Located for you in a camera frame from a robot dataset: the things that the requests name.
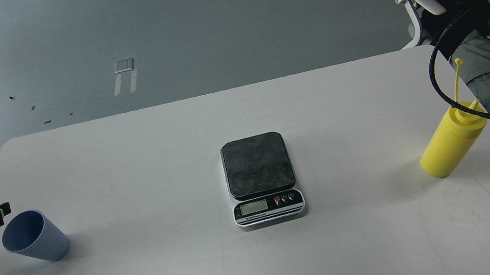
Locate seated person in grey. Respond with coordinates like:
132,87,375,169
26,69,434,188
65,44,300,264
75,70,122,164
449,30,490,113

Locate grey floor plate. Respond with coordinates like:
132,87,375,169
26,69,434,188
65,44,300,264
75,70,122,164
114,57,135,74

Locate black braided right cable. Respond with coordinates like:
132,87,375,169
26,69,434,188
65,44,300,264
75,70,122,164
420,3,490,137

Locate blue ribbed plastic cup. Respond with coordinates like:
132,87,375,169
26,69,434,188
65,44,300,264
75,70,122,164
1,209,71,262

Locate yellow squeeze bottle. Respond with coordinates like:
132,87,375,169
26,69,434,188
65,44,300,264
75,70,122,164
420,58,488,178

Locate white office chair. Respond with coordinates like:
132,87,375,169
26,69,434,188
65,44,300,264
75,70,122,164
394,0,447,50

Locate black digital kitchen scale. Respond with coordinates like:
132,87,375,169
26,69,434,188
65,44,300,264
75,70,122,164
220,131,307,230

